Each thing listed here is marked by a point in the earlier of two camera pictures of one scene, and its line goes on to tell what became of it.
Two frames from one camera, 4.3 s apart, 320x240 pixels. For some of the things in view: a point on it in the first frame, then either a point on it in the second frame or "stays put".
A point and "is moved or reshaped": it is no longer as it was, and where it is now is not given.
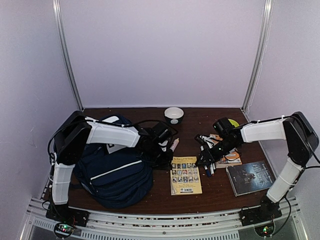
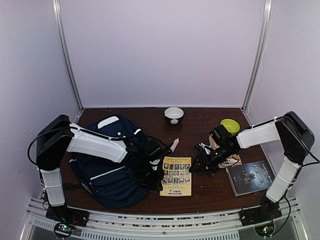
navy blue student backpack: (115, 177) stays put
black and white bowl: (174, 114) stays put
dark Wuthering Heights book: (249, 177) stays put
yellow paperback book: (185, 178) is moved or reshaped
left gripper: (166, 164) → (155, 184)
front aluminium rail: (223, 225) stays put
